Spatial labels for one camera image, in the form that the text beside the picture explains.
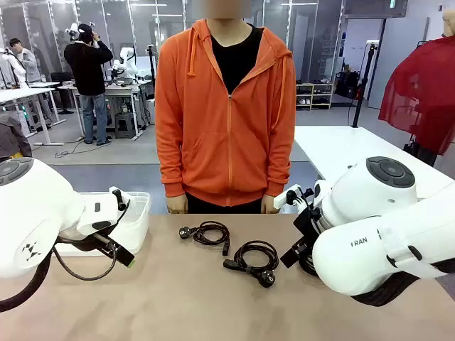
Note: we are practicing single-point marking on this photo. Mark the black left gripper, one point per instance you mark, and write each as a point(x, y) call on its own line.
point(81, 243)

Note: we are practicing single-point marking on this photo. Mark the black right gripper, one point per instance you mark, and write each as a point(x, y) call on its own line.
point(305, 223)

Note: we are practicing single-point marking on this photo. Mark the person's left forearm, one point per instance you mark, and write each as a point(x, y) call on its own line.
point(281, 167)

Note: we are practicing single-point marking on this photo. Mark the person's right forearm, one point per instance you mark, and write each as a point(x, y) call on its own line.
point(170, 170)

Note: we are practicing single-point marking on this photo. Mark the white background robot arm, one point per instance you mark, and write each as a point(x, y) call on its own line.
point(126, 57)
point(17, 71)

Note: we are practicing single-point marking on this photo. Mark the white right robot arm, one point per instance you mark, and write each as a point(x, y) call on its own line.
point(373, 255)

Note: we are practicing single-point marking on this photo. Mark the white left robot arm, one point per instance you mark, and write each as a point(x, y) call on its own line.
point(35, 213)

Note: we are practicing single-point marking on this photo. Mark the person's left hand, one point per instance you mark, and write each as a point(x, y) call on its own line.
point(271, 204)

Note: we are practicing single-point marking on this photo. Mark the person's right hand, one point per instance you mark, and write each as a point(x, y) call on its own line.
point(177, 204)

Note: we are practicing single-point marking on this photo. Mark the clear plastic storage bin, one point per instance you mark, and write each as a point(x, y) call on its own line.
point(138, 220)

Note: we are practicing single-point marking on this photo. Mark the large white table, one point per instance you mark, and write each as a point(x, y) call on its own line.
point(337, 149)

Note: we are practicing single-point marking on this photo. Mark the grey plastic stool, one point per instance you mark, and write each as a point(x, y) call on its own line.
point(124, 126)

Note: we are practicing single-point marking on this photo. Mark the person in orange hoodie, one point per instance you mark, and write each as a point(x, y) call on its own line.
point(220, 142)

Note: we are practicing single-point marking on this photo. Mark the dark grey jacket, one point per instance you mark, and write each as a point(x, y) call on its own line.
point(12, 138)

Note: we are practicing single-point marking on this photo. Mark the cluttered white work desk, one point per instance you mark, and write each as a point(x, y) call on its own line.
point(117, 90)

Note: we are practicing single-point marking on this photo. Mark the wooden shoe rack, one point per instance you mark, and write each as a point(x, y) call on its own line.
point(313, 93)

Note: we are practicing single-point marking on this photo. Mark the black handbag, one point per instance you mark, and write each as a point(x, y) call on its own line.
point(423, 151)

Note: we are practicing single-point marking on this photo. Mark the black tripod pole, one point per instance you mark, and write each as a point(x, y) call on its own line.
point(360, 96)

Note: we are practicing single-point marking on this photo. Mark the black backpack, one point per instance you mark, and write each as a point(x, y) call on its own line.
point(346, 85)

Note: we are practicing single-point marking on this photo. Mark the black office chair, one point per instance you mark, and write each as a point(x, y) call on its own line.
point(60, 80)

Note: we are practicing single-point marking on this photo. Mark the man in black jacket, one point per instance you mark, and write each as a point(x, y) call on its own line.
point(87, 71)

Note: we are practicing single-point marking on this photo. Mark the long white desk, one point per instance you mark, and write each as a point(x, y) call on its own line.
point(21, 94)

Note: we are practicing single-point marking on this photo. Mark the red sheer garment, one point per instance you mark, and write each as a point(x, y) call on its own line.
point(419, 99)

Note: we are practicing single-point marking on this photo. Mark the person in grey hoodie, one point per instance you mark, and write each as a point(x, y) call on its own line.
point(30, 67)

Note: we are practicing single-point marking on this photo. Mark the beige mannequin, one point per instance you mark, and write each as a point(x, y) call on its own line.
point(449, 21)

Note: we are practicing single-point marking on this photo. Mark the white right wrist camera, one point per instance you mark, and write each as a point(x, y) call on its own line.
point(281, 199)

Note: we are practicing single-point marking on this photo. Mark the black camera tripod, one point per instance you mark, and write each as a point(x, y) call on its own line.
point(152, 71)

